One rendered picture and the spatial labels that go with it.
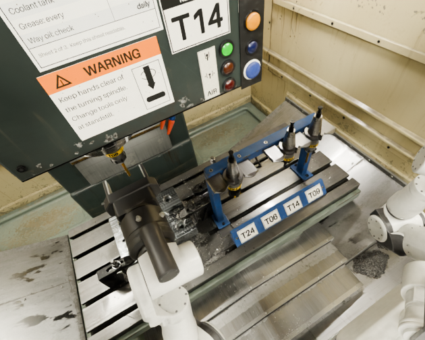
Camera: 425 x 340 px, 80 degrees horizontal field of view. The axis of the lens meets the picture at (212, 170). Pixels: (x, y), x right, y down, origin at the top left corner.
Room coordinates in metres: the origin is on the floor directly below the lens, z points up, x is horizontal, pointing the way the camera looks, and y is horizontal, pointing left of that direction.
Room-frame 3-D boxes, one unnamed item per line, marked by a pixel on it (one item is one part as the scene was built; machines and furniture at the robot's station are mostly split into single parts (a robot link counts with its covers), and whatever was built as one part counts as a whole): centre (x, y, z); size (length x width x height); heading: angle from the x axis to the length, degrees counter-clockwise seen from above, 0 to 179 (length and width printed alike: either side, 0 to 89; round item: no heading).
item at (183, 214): (0.52, 0.10, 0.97); 0.13 x 0.03 x 0.15; 111
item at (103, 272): (0.35, 0.40, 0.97); 0.13 x 0.03 x 0.15; 111
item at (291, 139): (0.56, -0.27, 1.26); 0.04 x 0.04 x 0.07
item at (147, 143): (0.92, 0.40, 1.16); 0.48 x 0.05 x 0.51; 111
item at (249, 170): (0.50, -0.11, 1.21); 0.07 x 0.05 x 0.01; 21
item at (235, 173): (0.48, -0.06, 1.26); 0.04 x 0.04 x 0.07
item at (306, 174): (0.67, -0.40, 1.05); 0.10 x 0.05 x 0.30; 21
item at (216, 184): (0.46, -0.01, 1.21); 0.07 x 0.05 x 0.01; 21
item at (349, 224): (0.73, -0.36, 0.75); 0.89 x 0.70 x 0.26; 21
